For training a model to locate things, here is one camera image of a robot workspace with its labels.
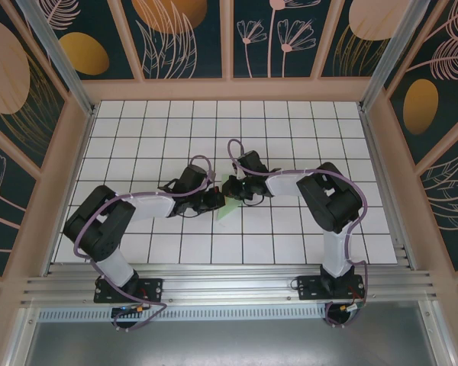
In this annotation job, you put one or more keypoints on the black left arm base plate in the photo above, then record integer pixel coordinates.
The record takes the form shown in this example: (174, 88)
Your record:
(152, 289)

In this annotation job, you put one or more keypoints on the aluminium side rail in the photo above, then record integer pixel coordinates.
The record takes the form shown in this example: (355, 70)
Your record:
(385, 152)

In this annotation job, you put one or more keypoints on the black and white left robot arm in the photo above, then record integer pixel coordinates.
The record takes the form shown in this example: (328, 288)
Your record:
(149, 207)

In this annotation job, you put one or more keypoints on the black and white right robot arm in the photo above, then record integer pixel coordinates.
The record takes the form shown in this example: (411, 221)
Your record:
(286, 185)

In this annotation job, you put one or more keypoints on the grey metal sheet panel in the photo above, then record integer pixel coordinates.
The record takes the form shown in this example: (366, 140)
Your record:
(229, 343)

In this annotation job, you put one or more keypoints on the aluminium corner post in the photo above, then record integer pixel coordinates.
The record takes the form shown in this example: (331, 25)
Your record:
(385, 57)
(63, 61)

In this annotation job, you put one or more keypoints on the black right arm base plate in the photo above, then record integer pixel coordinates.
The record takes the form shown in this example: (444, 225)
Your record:
(309, 289)

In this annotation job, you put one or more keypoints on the light green paper sheet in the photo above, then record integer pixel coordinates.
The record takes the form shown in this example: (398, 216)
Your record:
(226, 211)

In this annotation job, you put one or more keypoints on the long aluminium mounting rail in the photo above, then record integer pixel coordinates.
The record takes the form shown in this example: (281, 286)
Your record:
(229, 284)

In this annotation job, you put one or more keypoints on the yellow power connector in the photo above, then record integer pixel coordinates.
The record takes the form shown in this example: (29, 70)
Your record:
(138, 308)
(344, 307)

